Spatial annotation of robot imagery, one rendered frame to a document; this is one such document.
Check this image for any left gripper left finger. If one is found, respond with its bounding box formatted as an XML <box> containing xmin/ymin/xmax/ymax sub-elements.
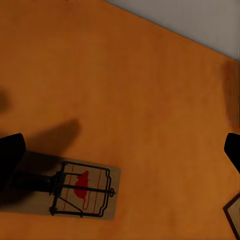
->
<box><xmin>0</xmin><ymin>133</ymin><xmax>27</xmax><ymax>193</ymax></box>

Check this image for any mousetrap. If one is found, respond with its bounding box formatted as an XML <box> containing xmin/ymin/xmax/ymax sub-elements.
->
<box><xmin>223</xmin><ymin>194</ymin><xmax>240</xmax><ymax>240</ymax></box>
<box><xmin>0</xmin><ymin>150</ymin><xmax>122</xmax><ymax>221</ymax></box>

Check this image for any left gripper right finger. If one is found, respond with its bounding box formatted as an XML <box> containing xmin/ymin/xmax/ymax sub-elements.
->
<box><xmin>224</xmin><ymin>132</ymin><xmax>240</xmax><ymax>173</ymax></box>

